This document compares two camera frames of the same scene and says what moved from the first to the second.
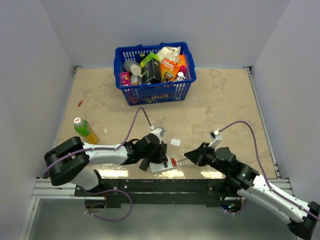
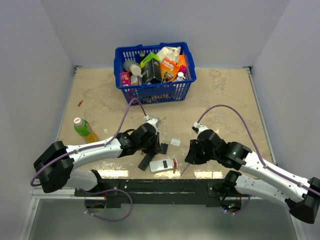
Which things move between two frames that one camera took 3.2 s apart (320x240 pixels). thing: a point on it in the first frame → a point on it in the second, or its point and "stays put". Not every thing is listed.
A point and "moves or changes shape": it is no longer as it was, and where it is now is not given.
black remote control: x=144 y=164 stays put
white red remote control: x=171 y=163 stays put
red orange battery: x=174 y=162 moves or changes shape
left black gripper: x=159 y=159 → x=156 y=148
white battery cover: x=175 y=142 stays put
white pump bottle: x=180 y=76 stays put
